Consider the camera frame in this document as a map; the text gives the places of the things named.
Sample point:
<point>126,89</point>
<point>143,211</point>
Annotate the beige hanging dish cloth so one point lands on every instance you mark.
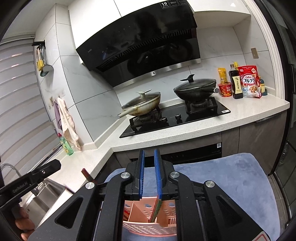
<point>68,122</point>

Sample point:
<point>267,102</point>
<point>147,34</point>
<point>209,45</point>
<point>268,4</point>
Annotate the pink plastic utensil basket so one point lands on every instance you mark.
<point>143,208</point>

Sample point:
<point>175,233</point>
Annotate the brass wall outlet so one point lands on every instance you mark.
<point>254,52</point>

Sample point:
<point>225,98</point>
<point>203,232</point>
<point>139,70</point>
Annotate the black wall utensil rack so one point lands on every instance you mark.
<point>38,43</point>

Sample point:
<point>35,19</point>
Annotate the blue fleece mat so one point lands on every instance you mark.
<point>231,185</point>

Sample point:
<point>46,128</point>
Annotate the beige wok with glass lid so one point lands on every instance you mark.
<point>143,104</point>

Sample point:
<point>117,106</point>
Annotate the grey base cabinet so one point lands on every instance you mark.
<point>254,143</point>

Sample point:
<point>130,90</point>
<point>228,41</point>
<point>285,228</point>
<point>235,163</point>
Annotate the metal hanging strainer ladle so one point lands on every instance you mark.
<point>47,69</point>

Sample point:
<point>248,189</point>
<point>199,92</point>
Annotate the white window blind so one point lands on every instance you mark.
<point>20,104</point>

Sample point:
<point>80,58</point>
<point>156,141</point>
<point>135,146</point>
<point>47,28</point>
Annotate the red chopstick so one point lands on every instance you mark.
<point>87,176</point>

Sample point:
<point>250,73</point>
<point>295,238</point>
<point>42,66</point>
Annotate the dark soy sauce bottle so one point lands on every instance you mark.
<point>235,85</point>

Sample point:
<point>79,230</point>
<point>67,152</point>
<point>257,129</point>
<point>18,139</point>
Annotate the stainless steel sink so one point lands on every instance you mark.
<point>46,199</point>

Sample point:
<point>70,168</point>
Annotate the green and brown chopstick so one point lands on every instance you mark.
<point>156,208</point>

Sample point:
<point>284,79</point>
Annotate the yellow capped bottle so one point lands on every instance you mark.
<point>236,64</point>

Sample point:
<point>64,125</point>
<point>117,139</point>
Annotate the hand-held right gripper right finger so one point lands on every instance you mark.
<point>158,176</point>

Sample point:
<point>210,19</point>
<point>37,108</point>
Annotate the black gas stove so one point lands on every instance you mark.
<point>208,113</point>

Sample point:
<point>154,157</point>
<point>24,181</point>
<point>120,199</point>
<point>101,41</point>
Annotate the purple hanging cloth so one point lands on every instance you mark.
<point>57,115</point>

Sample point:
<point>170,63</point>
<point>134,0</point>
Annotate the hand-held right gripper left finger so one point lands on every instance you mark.
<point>141,176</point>

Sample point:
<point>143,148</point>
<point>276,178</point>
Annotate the chrome faucet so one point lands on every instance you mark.
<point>13,168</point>

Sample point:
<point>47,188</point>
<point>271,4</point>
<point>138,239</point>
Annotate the red instant noodle cup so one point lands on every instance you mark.
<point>225,90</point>

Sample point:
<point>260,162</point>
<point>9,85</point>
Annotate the person's left hand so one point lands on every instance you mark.
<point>24,224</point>

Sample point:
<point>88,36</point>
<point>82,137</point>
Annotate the green dish soap bottle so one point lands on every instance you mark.
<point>67,147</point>

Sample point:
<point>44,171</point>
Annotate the yellow hanging utensil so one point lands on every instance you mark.
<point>40,64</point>

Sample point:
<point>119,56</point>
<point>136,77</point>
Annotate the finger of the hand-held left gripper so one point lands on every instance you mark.
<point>46,168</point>

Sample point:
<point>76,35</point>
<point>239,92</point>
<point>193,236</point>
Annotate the white upper cabinet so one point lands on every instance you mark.
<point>219,7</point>

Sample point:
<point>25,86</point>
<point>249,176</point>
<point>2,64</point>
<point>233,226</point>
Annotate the black framed glass door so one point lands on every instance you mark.
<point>290,139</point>

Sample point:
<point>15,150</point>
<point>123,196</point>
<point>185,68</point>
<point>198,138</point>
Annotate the teal seasoning holder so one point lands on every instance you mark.
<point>263,90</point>

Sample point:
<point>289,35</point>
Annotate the black built-in dishwasher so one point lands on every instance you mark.
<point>185,153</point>

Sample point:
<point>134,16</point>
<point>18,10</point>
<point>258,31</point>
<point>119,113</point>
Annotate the red cereal bag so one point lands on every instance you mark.
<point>249,83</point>

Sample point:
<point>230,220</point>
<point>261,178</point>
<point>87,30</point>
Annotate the black range hood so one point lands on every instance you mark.
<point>138,46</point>

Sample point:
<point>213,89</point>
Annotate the yellow snack packet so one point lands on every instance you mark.
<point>222,74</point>

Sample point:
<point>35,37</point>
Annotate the black wok with lid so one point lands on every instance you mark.
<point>194,90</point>

